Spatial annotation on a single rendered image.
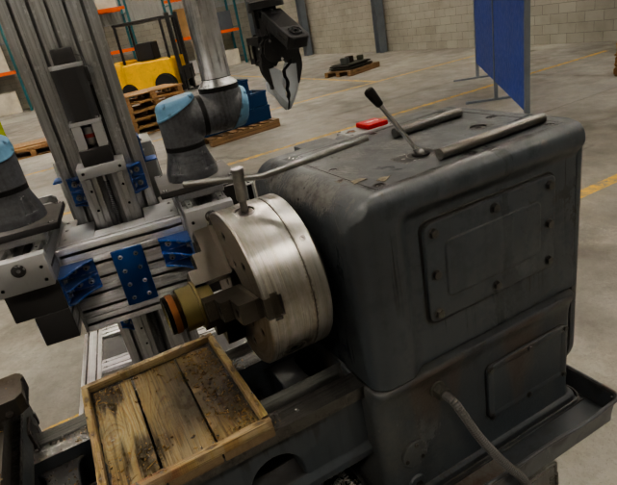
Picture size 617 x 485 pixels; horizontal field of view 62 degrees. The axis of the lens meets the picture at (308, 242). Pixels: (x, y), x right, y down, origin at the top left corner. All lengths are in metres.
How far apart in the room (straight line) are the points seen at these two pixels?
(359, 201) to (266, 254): 0.18
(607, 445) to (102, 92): 2.03
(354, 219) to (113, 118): 1.02
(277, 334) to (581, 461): 1.44
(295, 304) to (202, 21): 0.90
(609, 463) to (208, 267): 1.58
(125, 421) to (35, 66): 1.02
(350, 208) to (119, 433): 0.61
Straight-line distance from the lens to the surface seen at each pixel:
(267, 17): 1.07
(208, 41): 1.54
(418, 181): 0.91
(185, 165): 1.52
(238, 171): 0.91
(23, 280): 1.48
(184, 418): 1.07
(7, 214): 1.56
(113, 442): 1.09
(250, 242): 0.89
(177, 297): 0.98
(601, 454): 2.16
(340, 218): 0.88
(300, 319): 0.92
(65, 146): 1.70
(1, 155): 1.55
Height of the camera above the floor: 1.55
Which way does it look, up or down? 24 degrees down
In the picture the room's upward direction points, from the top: 11 degrees counter-clockwise
